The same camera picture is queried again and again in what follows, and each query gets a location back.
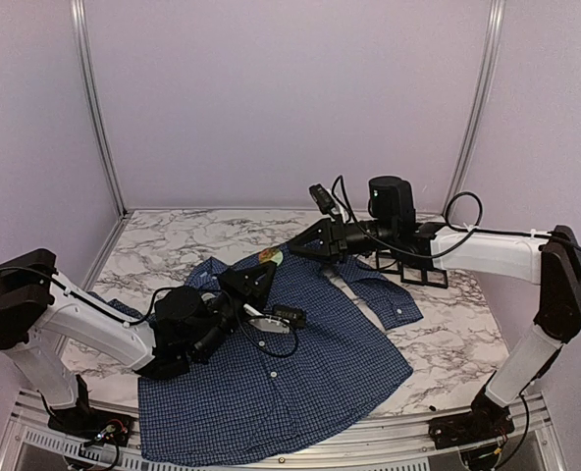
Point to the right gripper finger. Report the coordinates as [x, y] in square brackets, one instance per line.
[319, 252]
[317, 234]

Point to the aluminium front rail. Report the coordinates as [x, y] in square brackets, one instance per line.
[380, 441]

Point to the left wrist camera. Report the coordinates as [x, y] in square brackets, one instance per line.
[283, 316]

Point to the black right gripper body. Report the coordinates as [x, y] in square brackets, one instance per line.
[345, 243]

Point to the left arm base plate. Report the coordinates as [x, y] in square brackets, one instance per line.
[91, 424]

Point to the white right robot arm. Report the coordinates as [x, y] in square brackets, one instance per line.
[532, 278]

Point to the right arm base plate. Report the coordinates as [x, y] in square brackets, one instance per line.
[485, 421]

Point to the aluminium frame post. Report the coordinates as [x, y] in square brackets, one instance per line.
[482, 91]
[93, 103]

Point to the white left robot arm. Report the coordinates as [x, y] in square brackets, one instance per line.
[36, 298]

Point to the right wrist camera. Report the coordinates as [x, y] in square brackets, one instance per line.
[325, 201]

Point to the blue checked button shirt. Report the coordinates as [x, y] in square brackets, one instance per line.
[312, 384]

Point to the right aluminium frame post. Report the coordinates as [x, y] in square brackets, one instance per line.
[482, 91]

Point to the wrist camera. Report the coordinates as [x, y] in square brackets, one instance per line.
[325, 201]
[283, 316]

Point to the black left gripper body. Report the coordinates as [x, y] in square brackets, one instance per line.
[218, 334]

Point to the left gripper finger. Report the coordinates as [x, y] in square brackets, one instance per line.
[263, 277]
[238, 283]

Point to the left aluminium frame post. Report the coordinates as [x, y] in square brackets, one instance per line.
[93, 103]

